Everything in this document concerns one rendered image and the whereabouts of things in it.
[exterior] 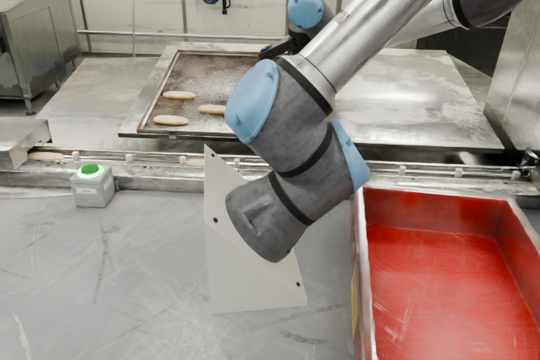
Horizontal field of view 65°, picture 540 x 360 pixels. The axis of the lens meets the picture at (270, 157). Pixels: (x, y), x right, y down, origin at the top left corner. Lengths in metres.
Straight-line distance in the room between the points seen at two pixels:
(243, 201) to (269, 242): 0.08
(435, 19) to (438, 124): 0.51
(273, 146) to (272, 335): 0.31
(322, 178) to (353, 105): 0.68
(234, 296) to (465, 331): 0.38
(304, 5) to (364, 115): 0.45
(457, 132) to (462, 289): 0.54
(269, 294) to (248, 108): 0.32
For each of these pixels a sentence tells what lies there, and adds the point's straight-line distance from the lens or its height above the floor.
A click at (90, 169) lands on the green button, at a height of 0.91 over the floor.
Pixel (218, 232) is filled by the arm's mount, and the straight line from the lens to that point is 0.65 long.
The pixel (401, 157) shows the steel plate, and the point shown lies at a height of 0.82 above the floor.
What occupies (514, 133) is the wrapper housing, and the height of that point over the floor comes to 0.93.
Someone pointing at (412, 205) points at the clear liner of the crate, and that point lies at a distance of 0.94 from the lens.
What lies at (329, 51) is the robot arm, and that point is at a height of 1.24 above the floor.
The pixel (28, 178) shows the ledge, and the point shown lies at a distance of 1.19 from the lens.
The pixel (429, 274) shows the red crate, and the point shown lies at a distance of 0.89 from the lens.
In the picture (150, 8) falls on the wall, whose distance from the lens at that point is 4.95.
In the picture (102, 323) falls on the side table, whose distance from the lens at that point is 0.80.
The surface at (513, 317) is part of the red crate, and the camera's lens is 0.87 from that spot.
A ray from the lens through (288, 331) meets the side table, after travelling 0.75.
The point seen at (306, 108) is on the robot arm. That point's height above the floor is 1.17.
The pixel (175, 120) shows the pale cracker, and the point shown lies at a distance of 1.23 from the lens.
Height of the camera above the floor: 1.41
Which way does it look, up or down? 29 degrees down
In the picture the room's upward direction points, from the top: 1 degrees clockwise
